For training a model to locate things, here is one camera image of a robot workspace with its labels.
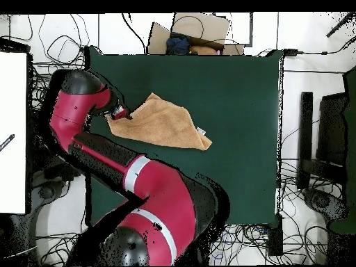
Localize black label strip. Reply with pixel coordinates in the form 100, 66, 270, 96
0, 133, 15, 152

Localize tangled floor cables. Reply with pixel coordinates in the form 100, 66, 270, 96
208, 225, 269, 266
35, 232, 81, 266

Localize brown cardboard box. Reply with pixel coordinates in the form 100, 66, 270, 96
147, 12, 245, 56

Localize black pedestal foot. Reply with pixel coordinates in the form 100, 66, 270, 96
302, 188, 348, 223
38, 183, 58, 200

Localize black equipment block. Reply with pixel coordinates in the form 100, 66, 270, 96
29, 109, 81, 181

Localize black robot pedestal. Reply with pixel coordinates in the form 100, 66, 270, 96
191, 225, 211, 266

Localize dark blue cloth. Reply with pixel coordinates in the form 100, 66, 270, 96
165, 37, 191, 56

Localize tan terry towel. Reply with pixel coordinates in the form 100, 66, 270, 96
105, 92, 213, 152

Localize black box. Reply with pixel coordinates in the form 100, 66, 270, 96
267, 215, 284, 257

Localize orange cloth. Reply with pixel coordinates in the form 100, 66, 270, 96
189, 44, 218, 56

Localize green cloth cover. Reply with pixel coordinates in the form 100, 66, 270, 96
329, 65, 356, 234

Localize dark green table cloth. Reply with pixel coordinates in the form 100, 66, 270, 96
84, 45, 284, 227

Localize white board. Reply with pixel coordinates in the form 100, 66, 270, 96
0, 51, 28, 214

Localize black rod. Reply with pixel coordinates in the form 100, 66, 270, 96
325, 12, 356, 38

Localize black frame stand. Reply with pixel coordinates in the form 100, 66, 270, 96
296, 91, 348, 190

